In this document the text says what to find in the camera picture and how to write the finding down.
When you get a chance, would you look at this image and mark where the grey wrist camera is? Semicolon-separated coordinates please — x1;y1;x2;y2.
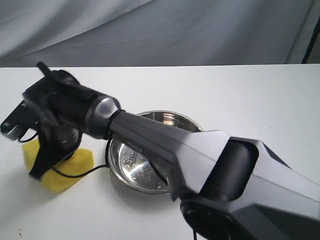
0;100;38;143

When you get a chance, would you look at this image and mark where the black camera cable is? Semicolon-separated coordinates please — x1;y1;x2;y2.
18;129;112;179

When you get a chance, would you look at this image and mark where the black stand pole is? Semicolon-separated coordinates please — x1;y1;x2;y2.
301;18;320;64

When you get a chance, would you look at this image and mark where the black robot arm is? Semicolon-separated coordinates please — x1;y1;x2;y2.
23;62;320;240

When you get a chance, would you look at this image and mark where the round stainless steel dish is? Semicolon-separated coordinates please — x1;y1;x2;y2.
105;110;203;195

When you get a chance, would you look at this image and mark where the yellow sponge block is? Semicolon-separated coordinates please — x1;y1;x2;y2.
22;140;95;194

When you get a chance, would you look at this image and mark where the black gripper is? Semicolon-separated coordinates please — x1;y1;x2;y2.
29;120;83;182

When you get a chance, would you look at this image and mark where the grey fabric backdrop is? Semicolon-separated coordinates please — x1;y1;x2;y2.
0;0;320;67

